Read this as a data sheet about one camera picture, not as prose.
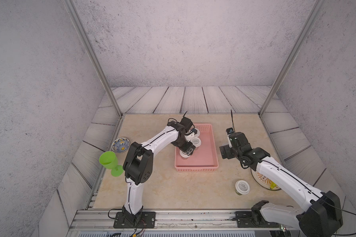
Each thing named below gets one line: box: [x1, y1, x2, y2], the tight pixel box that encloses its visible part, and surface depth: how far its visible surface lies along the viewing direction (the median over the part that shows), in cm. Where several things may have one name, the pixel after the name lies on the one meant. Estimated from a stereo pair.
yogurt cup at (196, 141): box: [190, 136, 202, 148], surface depth 98 cm
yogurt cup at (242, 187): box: [234, 179, 251, 196], surface depth 79 cm
